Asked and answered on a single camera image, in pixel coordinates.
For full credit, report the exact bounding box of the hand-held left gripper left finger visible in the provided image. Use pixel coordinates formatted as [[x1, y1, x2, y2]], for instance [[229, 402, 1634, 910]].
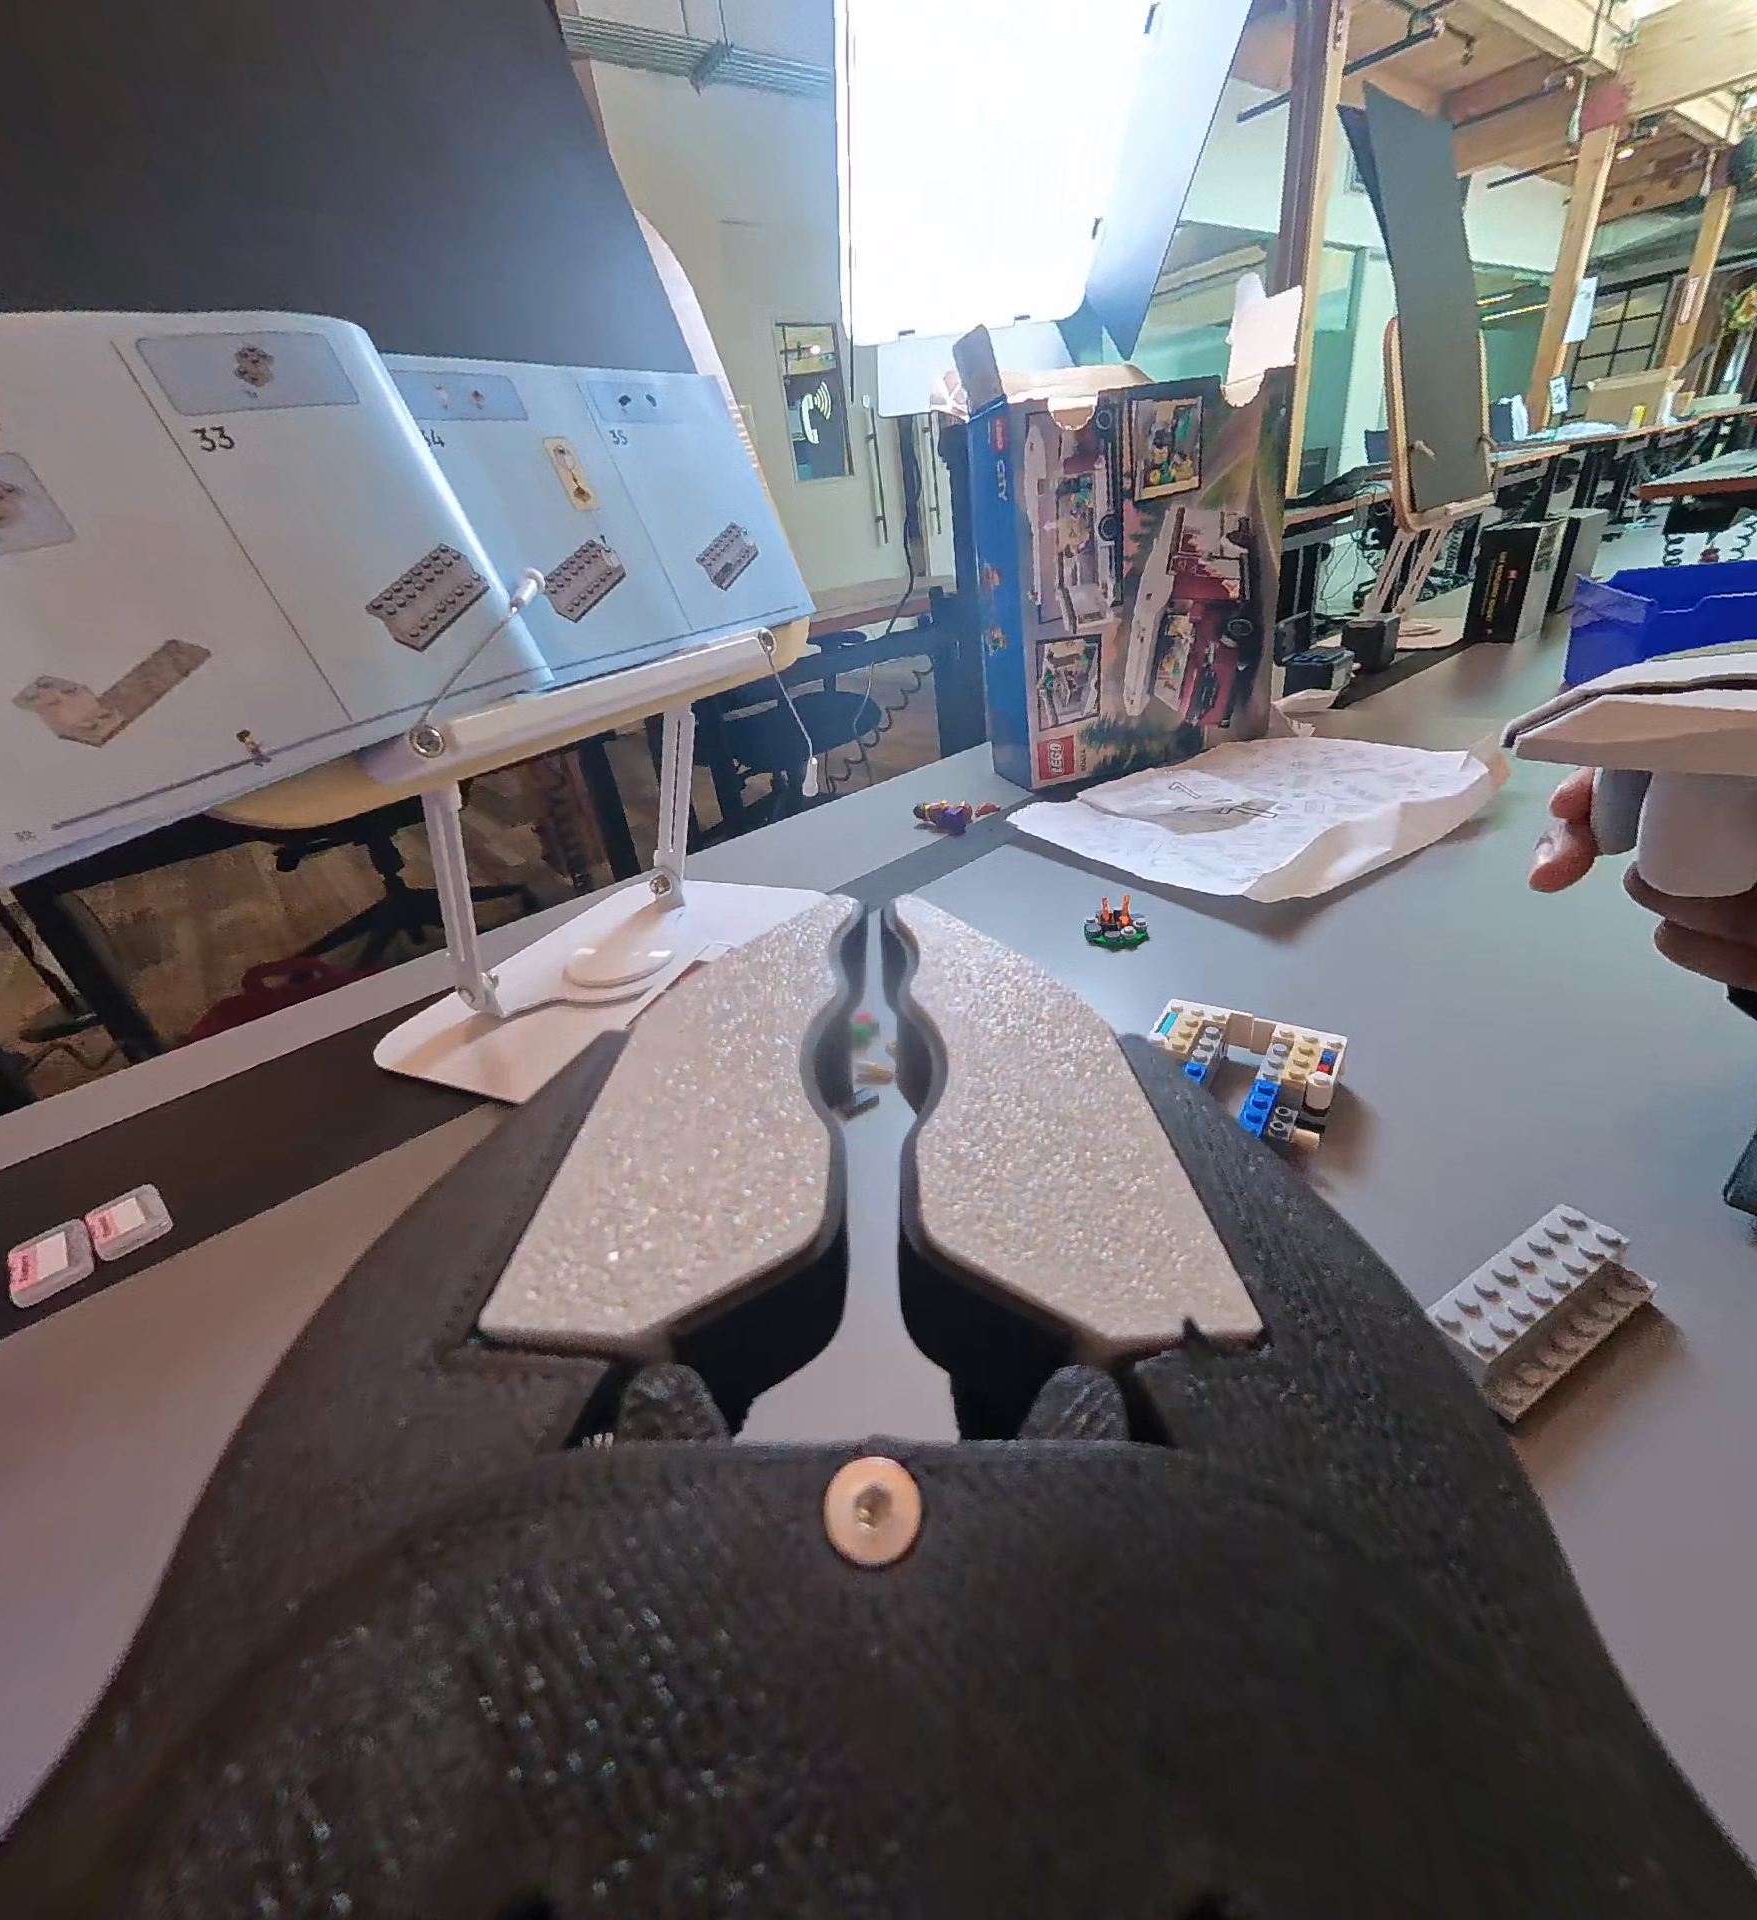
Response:
[[476, 895, 863, 1361]]

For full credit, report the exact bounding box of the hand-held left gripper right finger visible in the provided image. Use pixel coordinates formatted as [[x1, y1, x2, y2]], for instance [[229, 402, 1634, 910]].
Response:
[[884, 895, 1266, 1361]]

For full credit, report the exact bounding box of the pile of lego pieces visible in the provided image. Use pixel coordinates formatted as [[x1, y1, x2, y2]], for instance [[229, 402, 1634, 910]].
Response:
[[838, 1008, 905, 1122]]

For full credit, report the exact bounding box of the grey lego plate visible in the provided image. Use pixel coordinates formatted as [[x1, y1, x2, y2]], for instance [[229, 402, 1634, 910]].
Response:
[[1423, 1202, 1659, 1425]]

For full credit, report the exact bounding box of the white lego partial build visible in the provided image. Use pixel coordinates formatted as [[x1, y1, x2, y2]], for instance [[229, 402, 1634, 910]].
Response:
[[1150, 1000, 1349, 1151]]

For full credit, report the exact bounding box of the lego set box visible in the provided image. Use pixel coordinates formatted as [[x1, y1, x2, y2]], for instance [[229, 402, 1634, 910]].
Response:
[[950, 320, 1295, 795]]

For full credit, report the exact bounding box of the lego instruction booklet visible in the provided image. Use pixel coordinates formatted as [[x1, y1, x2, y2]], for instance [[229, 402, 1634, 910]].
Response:
[[0, 311, 818, 885]]

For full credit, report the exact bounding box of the person's right hand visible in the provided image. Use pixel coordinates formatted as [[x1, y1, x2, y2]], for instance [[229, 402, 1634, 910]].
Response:
[[1524, 767, 1757, 1007]]

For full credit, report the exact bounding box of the blue plastic bin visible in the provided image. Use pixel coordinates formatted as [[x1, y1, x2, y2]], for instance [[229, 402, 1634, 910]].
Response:
[[1561, 557, 1757, 695]]

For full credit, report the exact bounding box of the white book stand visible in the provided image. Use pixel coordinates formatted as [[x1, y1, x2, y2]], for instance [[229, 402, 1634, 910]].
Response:
[[359, 568, 823, 1108]]

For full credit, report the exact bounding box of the tall black box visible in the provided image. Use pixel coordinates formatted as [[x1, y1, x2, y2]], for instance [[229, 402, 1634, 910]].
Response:
[[1469, 514, 1573, 647]]

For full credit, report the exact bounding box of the cardboard box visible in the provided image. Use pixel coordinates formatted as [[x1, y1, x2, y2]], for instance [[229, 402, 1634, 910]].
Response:
[[1582, 364, 1691, 437]]

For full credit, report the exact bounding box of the white printed paper bag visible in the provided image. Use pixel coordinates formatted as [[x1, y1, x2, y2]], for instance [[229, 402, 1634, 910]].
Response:
[[1005, 733, 1513, 903]]

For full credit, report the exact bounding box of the black office chair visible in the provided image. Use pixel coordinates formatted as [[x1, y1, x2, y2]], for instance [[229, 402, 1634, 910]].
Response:
[[695, 687, 897, 818]]

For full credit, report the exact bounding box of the phone icon wall sign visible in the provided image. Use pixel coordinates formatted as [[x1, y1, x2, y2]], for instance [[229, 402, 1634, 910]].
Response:
[[774, 320, 852, 484]]

